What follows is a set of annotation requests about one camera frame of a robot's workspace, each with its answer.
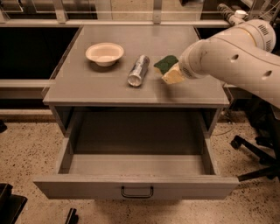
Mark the white paper bowl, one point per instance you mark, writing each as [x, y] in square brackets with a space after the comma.
[104, 54]

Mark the silver metal can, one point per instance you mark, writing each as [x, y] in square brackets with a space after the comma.
[138, 71]

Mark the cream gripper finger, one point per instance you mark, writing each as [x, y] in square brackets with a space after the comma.
[173, 75]

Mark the green and yellow sponge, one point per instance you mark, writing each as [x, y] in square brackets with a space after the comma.
[164, 65]

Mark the grey cabinet with counter top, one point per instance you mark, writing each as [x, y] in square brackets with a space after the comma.
[154, 110]

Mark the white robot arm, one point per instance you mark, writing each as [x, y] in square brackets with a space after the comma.
[241, 56]

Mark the black object at bottom edge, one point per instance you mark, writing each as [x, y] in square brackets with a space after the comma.
[72, 217]

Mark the white power strip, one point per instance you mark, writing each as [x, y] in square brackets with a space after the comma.
[232, 17]

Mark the black drawer handle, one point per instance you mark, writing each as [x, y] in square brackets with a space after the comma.
[137, 193]

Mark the black box bottom left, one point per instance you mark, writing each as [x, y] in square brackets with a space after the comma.
[11, 205]

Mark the grey top drawer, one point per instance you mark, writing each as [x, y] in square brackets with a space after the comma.
[96, 164]

